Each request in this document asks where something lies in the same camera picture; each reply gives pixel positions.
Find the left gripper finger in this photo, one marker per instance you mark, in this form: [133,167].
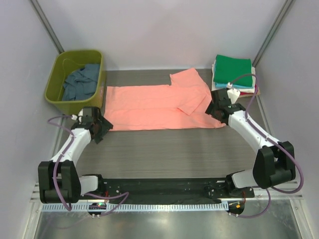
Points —
[98,138]
[105,124]

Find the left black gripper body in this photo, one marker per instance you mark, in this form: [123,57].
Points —
[100,130]

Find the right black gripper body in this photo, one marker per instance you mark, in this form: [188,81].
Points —
[216,118]

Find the salmon pink t shirt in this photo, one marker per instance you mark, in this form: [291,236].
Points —
[179,105]

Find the olive green plastic bin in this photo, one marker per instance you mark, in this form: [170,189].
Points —
[65,64]

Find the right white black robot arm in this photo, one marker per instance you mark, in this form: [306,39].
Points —
[273,164]

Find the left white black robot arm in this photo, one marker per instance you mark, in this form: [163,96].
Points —
[58,179]

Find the light blue folded t shirt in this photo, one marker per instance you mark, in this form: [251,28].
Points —
[221,85]

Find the red folded t shirt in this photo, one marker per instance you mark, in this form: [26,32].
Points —
[245,92]

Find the blue grey t shirt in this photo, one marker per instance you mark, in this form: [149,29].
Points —
[82,83]

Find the tan folded t shirt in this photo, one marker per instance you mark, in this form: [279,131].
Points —
[255,91]

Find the green folded t shirt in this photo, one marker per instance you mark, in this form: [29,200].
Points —
[226,69]

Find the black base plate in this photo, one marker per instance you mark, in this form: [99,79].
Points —
[173,191]

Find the white slotted cable duct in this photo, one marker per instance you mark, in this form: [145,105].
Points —
[98,207]

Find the left aluminium frame post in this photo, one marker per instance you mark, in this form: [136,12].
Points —
[46,24]

